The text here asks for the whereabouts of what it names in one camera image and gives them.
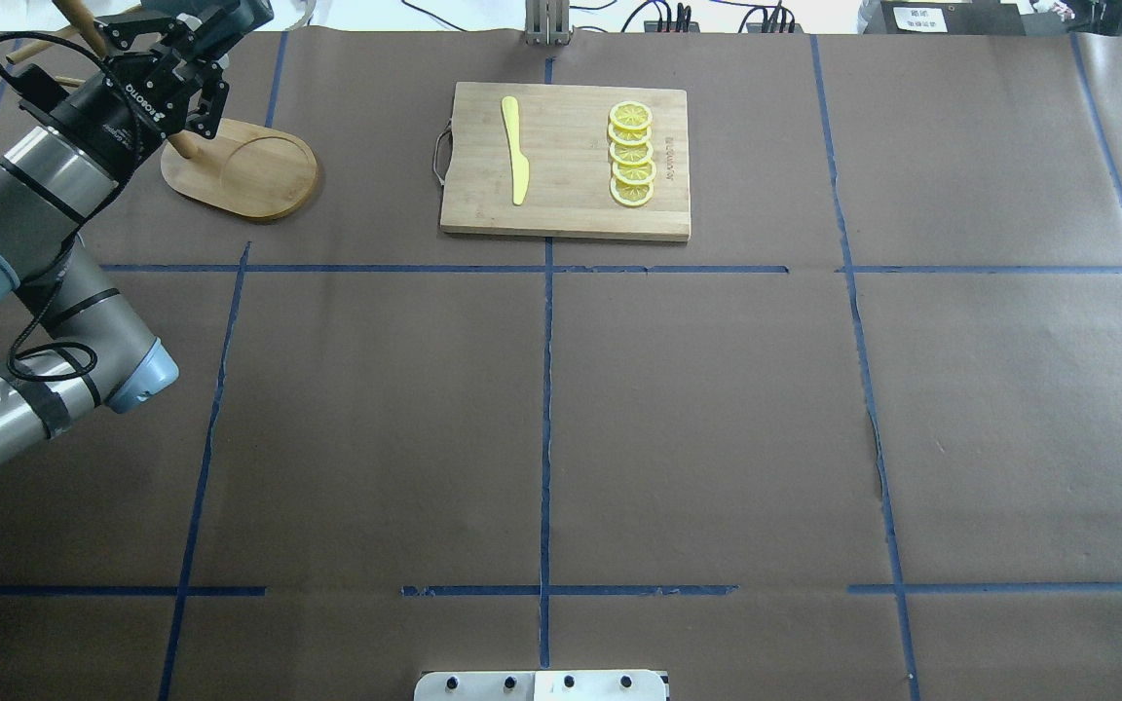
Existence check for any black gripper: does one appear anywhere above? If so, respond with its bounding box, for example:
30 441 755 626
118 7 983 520
49 10 230 182

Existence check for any dark blue mug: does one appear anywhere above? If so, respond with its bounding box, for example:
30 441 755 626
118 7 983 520
141 1 275 61

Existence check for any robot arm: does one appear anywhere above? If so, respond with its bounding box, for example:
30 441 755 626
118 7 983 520
0 1 275 465

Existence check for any wooden cup rack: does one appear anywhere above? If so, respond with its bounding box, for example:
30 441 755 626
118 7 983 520
0 1 318 223

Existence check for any yellow plastic knife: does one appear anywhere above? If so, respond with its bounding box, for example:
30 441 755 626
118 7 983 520
502 94 531 205

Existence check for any bamboo cutting board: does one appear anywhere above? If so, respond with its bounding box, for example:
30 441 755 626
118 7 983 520
439 83 692 242

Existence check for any lemon slice two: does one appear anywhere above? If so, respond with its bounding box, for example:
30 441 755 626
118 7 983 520
607 124 652 147

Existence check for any lemon slice three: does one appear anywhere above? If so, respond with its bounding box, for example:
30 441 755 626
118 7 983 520
609 142 655 166

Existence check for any lemon slice four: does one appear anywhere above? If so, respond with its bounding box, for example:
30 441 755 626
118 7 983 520
611 160 657 187

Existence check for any white mounting pillar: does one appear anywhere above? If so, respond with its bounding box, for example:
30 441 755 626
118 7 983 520
413 668 671 700

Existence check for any black box with label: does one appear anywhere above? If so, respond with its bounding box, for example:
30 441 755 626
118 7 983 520
858 1 1026 36

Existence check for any aluminium frame post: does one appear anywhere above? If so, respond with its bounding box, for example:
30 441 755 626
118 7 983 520
524 0 574 46

